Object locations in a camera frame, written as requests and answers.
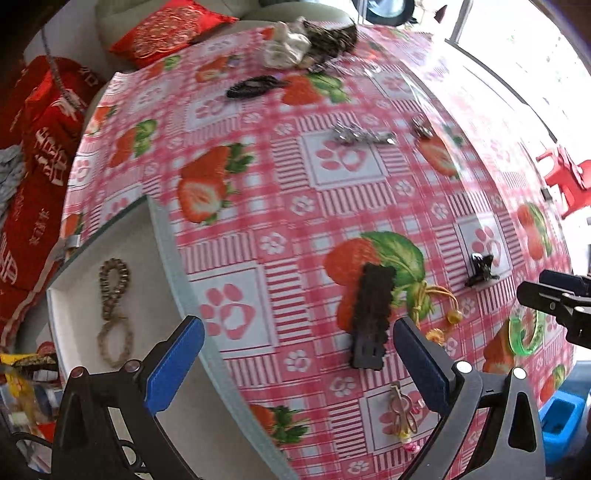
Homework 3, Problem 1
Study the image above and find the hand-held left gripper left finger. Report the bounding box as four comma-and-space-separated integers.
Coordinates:
51, 315, 206, 480

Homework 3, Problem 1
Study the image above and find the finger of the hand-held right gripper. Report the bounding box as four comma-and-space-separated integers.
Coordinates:
539, 270, 591, 298
516, 281, 591, 348

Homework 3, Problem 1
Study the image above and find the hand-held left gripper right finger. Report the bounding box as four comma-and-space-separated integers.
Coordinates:
392, 316, 548, 480

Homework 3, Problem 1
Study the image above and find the green translucent bangle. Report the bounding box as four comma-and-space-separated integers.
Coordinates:
508, 307, 548, 356

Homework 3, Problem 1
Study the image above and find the black claw hair clip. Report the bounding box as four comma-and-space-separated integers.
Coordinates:
464, 253, 502, 289

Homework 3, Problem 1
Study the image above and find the black serrated hair clip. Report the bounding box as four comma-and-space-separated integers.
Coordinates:
350, 262, 398, 371

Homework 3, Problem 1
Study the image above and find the yellow cord bead bracelet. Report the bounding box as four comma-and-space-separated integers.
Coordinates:
392, 281, 462, 344

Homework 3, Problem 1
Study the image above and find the grey jewelry tray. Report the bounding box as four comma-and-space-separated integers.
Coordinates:
46, 195, 301, 480

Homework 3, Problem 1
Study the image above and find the silver leaf hair clip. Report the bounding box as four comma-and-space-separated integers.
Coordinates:
331, 121, 398, 147

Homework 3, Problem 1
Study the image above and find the gold flower hair clip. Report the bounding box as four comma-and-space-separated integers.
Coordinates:
388, 383, 423, 455

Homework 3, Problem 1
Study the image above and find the red plastic stool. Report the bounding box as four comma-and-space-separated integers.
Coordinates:
536, 147, 591, 220

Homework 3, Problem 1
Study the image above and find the blue plastic stool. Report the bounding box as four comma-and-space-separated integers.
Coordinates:
540, 388, 591, 450

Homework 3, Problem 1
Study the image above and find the yellow packet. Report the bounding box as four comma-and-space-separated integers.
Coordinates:
0, 353, 58, 416

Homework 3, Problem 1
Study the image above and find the pink checked strawberry tablecloth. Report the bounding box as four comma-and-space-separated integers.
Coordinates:
60, 21, 578, 480

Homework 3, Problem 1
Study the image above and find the pile of red printed bags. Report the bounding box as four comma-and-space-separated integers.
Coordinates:
0, 55, 107, 342

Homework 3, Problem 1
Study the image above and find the grey cloth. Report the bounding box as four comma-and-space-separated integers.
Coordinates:
0, 145, 26, 222

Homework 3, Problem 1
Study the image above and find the dark round object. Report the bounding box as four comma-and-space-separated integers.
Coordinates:
353, 0, 416, 24

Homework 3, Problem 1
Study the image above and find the dark patterned scrunchie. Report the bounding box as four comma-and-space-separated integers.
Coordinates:
298, 17, 358, 65

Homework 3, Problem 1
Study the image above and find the red embroidered cushion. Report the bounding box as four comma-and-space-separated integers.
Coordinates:
108, 0, 241, 70

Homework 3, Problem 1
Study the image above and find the white scrunchie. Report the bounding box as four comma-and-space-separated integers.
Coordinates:
263, 22, 312, 70

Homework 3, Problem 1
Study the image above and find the beige sofa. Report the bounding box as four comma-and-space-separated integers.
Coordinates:
95, 0, 356, 75

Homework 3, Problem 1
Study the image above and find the beige braided bracelet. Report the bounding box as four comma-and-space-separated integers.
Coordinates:
96, 258, 134, 369

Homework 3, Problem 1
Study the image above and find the grey braided rope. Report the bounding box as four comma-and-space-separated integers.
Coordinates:
39, 23, 88, 116

